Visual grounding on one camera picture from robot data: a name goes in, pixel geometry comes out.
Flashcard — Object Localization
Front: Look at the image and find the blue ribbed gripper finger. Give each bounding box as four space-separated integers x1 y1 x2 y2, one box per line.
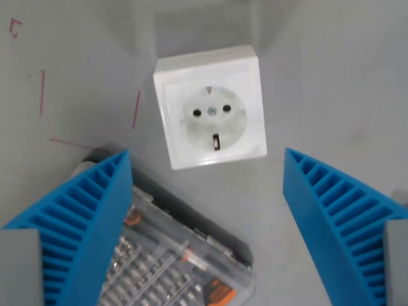
282 147 408 306
0 149 134 306

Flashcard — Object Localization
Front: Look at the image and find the transparent screwdriver bit set case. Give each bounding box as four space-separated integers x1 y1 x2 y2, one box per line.
68 146 256 306

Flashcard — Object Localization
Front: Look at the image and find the white wall socket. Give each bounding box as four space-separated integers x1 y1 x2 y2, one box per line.
152 44 268 171

